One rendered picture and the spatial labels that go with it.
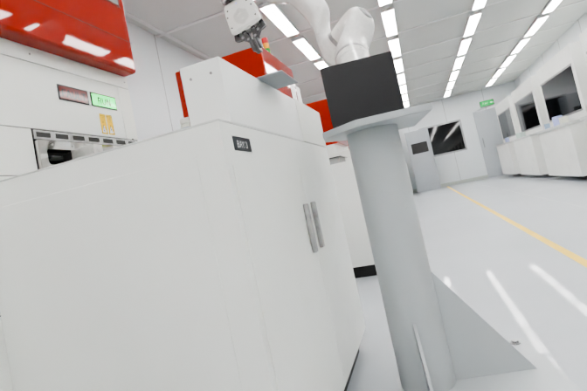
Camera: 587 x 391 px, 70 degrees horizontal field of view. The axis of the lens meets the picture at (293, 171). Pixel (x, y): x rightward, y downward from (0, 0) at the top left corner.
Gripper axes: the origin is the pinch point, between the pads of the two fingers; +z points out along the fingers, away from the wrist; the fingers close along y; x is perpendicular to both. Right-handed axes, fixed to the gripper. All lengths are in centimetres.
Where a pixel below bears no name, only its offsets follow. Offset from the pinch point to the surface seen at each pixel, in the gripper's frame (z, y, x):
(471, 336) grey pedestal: 105, 20, 16
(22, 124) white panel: 1, -60, -32
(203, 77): 18.5, -3.7, -40.0
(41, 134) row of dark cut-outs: 3, -60, -27
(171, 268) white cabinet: 52, -23, -46
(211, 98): 23.3, -3.9, -40.0
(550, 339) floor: 123, 42, 41
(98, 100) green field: -10, -57, -2
